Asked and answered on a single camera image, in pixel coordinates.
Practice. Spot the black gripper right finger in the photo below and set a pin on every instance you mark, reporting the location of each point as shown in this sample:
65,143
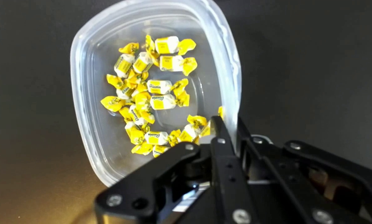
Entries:
285,182

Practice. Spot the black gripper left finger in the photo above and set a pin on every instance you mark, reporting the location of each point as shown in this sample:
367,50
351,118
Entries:
229,174

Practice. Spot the yellow candy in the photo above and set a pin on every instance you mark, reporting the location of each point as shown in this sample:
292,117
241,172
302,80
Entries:
134,133
162,102
123,65
158,86
189,132
174,137
155,138
132,80
167,45
140,97
112,103
139,113
205,131
124,113
142,62
159,149
113,81
143,148
170,62

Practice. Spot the clear plastic food container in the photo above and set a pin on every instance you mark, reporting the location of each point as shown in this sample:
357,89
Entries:
89,125

